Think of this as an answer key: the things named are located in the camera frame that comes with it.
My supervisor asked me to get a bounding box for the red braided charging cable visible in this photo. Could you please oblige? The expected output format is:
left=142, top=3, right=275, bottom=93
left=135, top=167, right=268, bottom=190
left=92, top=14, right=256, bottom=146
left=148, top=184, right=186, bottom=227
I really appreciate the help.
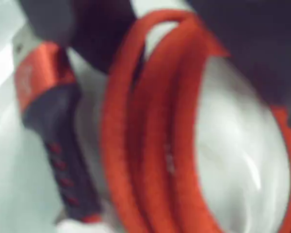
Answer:
left=13, top=11, right=291, bottom=233

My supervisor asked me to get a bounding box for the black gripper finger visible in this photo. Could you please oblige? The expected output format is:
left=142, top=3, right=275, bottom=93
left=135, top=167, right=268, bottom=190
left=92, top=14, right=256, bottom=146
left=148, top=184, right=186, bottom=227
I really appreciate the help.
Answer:
left=186, top=0, right=291, bottom=128
left=21, top=0, right=136, bottom=73

